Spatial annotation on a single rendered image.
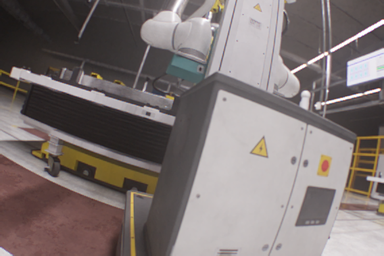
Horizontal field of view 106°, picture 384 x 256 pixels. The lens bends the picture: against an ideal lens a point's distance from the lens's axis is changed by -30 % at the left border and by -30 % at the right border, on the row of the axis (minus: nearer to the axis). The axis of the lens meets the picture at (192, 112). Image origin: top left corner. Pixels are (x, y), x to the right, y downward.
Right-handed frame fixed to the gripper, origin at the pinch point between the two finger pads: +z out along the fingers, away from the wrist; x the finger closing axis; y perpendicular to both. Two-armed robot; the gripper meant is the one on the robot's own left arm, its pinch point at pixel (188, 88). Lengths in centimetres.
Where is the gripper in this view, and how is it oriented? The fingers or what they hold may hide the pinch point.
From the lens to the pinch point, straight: 134.9
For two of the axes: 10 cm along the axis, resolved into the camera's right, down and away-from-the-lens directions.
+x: -9.2, -2.9, -2.4
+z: -2.7, 9.5, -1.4
